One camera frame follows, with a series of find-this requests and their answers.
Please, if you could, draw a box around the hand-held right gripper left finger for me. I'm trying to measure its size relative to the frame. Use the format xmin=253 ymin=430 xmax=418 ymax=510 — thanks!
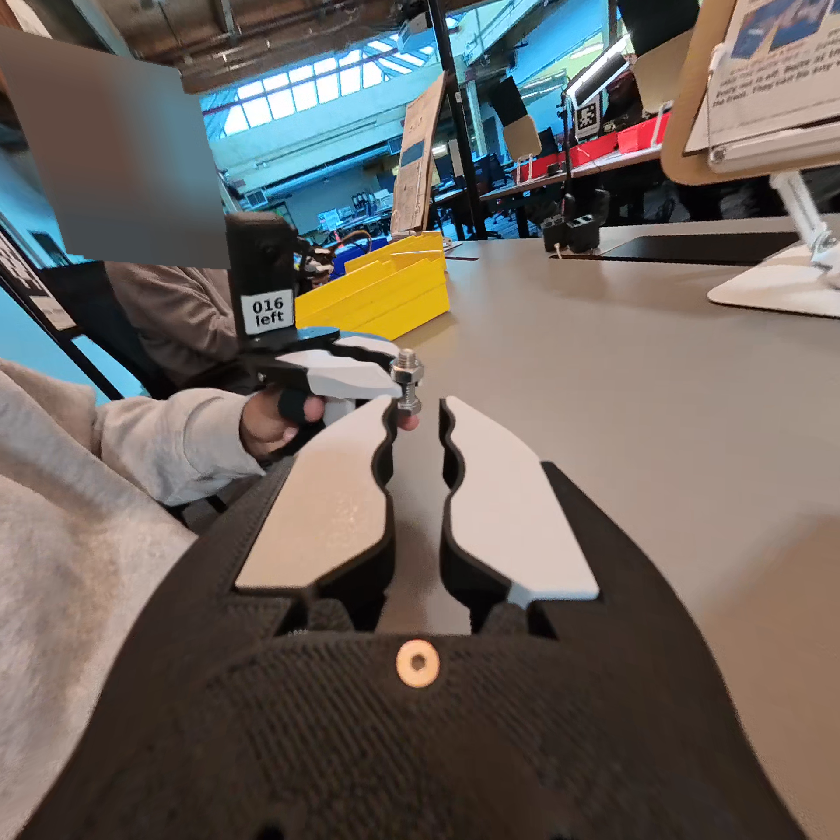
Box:
xmin=234 ymin=395 xmax=400 ymax=601

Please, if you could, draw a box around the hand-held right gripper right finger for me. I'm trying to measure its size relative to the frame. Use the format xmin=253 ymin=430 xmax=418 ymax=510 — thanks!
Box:
xmin=438 ymin=395 xmax=601 ymax=611

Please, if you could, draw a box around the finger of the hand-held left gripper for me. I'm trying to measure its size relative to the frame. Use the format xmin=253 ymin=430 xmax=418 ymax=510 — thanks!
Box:
xmin=330 ymin=335 xmax=401 ymax=375
xmin=274 ymin=349 xmax=403 ymax=401

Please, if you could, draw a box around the metal bolt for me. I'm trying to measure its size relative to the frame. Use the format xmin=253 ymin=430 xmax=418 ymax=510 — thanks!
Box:
xmin=392 ymin=349 xmax=423 ymax=416

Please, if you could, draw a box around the person's left forearm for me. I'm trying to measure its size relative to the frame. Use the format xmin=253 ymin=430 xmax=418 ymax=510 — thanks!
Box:
xmin=92 ymin=387 xmax=265 ymax=506

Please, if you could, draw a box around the grey desk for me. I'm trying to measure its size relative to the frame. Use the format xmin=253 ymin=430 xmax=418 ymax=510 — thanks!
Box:
xmin=374 ymin=213 xmax=840 ymax=840

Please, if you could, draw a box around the person's left hand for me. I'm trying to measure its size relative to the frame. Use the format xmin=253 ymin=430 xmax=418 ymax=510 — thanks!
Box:
xmin=239 ymin=392 xmax=421 ymax=462

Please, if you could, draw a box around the yellow plastic bin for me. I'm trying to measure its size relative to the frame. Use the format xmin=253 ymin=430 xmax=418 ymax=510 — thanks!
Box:
xmin=294 ymin=252 xmax=452 ymax=342
xmin=344 ymin=231 xmax=446 ymax=273

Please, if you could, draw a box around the black office chair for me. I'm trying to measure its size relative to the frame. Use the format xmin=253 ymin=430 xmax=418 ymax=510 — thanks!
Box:
xmin=36 ymin=262 xmax=172 ymax=401

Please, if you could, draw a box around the brown document board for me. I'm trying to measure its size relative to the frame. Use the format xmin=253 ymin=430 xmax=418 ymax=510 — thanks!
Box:
xmin=390 ymin=69 xmax=452 ymax=238

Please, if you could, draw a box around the black steel column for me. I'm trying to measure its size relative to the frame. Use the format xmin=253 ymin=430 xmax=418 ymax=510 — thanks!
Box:
xmin=425 ymin=0 xmax=488 ymax=240

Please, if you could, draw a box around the black white marker sign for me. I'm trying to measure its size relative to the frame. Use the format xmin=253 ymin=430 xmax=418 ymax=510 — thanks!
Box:
xmin=0 ymin=226 xmax=76 ymax=332

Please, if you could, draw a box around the black lamp pole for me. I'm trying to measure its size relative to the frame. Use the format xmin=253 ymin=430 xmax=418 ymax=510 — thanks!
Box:
xmin=558 ymin=92 xmax=578 ymax=224

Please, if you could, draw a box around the person's grey hoodie torso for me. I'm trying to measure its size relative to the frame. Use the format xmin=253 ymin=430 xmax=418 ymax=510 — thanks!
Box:
xmin=0 ymin=357 xmax=198 ymax=840

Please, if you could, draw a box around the long wooden table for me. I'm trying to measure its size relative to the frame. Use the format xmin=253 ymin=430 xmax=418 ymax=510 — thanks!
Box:
xmin=479 ymin=147 xmax=664 ymax=198

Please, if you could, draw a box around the white document stand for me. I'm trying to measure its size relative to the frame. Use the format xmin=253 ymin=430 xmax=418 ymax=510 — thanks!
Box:
xmin=707 ymin=125 xmax=840 ymax=319

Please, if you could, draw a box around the LED light bar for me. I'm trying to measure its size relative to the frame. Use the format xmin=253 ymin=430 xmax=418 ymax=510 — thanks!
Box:
xmin=566 ymin=36 xmax=634 ymax=106

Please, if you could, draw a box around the large rounded wooden board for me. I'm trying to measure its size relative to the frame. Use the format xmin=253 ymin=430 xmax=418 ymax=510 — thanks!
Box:
xmin=633 ymin=29 xmax=697 ymax=109

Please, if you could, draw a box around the wooden document board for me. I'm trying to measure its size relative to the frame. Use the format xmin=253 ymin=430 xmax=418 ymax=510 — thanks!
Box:
xmin=659 ymin=0 xmax=840 ymax=186

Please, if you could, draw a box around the printed instruction sheet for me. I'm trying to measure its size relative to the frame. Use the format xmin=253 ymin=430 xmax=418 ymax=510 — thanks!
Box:
xmin=682 ymin=0 xmax=840 ymax=155

